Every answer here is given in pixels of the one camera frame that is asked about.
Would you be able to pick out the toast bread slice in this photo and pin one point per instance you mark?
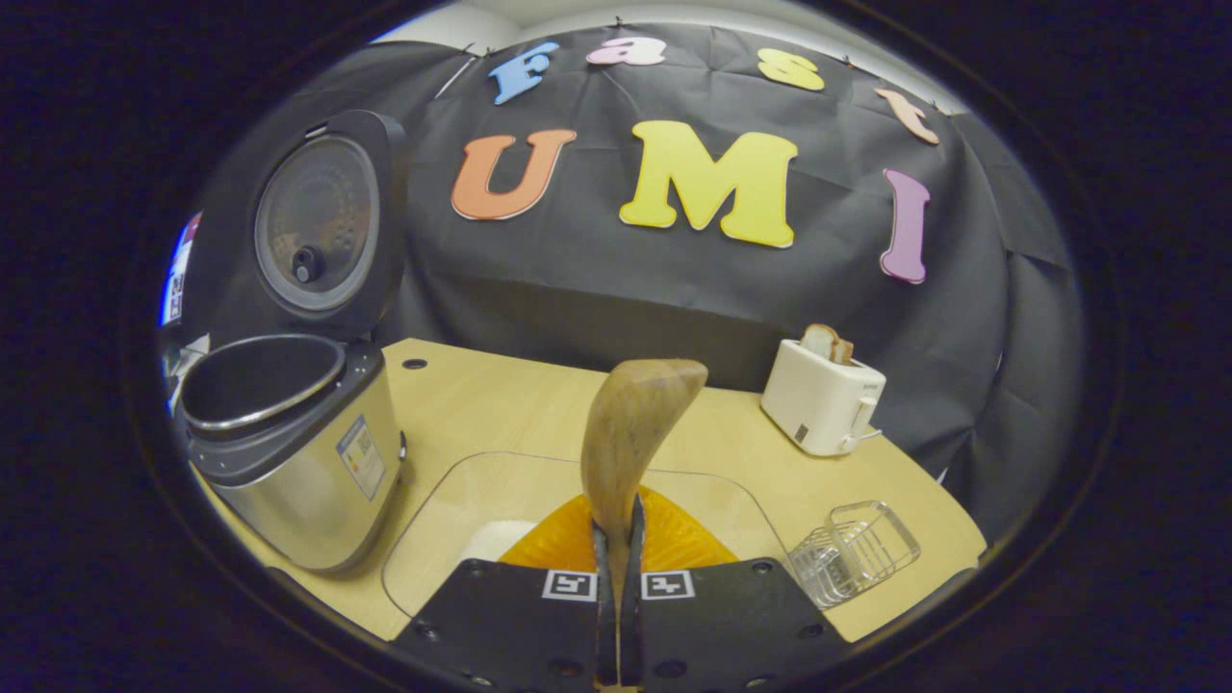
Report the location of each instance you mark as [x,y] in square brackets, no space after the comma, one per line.
[826,344]

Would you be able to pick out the computer monitor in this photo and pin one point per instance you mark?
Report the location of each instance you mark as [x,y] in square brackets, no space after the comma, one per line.
[178,279]

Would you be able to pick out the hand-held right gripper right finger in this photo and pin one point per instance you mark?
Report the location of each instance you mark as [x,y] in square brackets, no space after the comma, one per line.
[632,626]

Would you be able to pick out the black backdrop cloth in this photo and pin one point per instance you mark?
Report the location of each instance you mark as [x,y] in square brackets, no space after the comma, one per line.
[577,279]

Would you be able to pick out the white toaster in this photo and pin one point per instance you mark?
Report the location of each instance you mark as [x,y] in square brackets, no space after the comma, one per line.
[818,399]

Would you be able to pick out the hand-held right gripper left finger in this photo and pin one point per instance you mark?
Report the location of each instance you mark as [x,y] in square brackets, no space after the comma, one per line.
[603,626]

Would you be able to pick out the clear plastic container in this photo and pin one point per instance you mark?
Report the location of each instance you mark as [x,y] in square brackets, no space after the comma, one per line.
[462,500]

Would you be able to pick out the silver black rice cooker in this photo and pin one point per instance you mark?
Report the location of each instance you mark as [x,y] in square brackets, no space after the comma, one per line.
[298,462]

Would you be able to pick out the wooden spoon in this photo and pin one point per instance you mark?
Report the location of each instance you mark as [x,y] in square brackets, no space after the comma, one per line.
[626,433]

